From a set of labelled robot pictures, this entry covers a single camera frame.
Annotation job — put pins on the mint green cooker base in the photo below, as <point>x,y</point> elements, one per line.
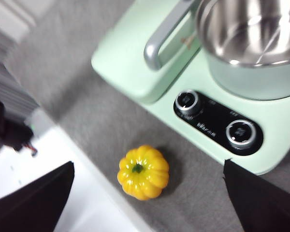
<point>280,135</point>

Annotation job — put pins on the black control panel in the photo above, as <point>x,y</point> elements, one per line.
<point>212,123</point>

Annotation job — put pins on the mint green hinged cooker cover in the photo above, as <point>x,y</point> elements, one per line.
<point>125,60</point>

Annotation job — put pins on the yellow toy pumpkin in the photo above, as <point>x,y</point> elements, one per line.
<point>145,178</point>

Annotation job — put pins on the silver control knob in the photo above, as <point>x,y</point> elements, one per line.
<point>186,102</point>
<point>240,132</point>

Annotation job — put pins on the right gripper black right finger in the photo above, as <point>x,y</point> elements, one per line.
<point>268,207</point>

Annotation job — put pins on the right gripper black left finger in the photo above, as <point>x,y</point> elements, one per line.
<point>31,205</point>

